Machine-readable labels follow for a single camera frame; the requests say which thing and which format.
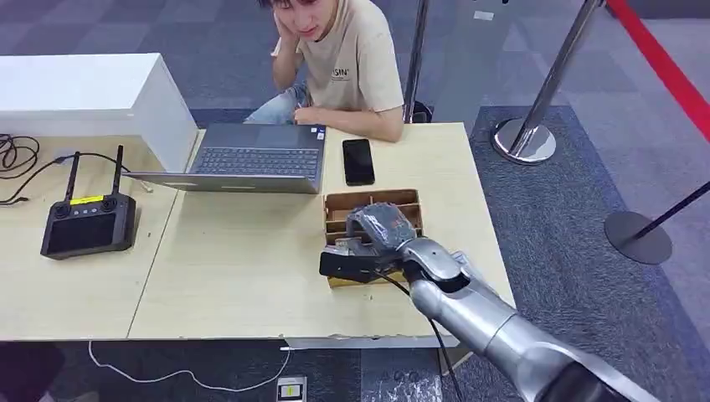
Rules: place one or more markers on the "black smartphone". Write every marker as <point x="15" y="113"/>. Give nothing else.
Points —
<point x="358" y="162"/>

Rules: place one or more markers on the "floor power outlet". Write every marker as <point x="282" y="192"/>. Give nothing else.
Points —
<point x="291" y="390"/>

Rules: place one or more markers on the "black remote controller with antennas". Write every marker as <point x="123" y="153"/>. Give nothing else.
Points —
<point x="86" y="227"/>

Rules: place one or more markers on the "person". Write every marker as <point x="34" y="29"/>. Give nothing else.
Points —
<point x="355" y="61"/>

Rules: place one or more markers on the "person's right hand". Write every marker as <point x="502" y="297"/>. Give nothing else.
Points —
<point x="285" y="39"/>

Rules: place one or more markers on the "white floor sticker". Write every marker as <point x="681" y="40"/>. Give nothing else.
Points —
<point x="483" y="16"/>

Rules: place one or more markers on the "black stanchion post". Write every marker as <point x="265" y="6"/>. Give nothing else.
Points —
<point x="638" y="238"/>

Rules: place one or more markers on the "red barrier belt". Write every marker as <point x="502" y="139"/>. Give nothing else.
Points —
<point x="660" y="61"/>

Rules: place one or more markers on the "thin metal pole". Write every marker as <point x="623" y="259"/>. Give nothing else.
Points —
<point x="416" y="55"/>

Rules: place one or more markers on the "white rectangular box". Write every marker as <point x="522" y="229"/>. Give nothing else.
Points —
<point x="83" y="97"/>

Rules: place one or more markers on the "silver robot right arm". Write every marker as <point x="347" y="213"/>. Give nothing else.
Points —
<point x="488" y="324"/>

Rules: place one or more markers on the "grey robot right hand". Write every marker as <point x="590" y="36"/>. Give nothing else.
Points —
<point x="383" y="224"/>

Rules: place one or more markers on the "dark chair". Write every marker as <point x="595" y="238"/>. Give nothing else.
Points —
<point x="423" y="112"/>

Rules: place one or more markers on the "black and pale wrist camera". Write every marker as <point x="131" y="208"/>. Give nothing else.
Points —
<point x="346" y="267"/>

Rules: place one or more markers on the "chrome stanchion post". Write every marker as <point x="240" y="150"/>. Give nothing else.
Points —
<point x="546" y="94"/>

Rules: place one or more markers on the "wooden card box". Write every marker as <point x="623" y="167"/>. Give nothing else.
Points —
<point x="344" y="208"/>

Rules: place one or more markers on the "grey laptop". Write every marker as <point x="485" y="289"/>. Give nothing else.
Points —
<point x="258" y="161"/>

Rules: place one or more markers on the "person's left hand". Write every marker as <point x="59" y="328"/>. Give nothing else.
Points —
<point x="308" y="115"/>

